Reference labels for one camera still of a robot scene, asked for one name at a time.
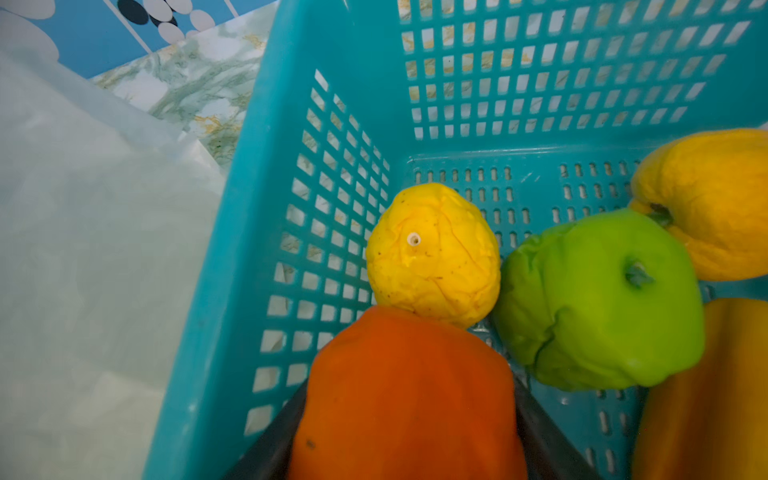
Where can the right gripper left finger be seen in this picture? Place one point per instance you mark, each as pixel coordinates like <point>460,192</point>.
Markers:
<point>268,457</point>

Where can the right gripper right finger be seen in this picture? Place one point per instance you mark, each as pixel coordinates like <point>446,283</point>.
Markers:
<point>548,453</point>

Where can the yellow mango fruit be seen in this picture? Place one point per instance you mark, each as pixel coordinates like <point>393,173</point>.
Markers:
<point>710,422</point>

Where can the green fruit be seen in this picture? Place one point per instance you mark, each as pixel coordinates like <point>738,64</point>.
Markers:
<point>606,302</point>

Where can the yellow lemon fruit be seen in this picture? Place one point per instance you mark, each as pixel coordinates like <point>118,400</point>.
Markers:
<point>433,254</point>

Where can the white translucent plastic bag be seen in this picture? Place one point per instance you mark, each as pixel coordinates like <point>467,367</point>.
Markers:
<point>107,204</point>

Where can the yellow orange round fruit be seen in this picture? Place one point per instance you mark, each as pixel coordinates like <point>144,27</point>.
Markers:
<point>709,190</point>

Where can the teal plastic basket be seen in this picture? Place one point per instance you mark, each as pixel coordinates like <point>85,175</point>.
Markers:
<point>538,112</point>

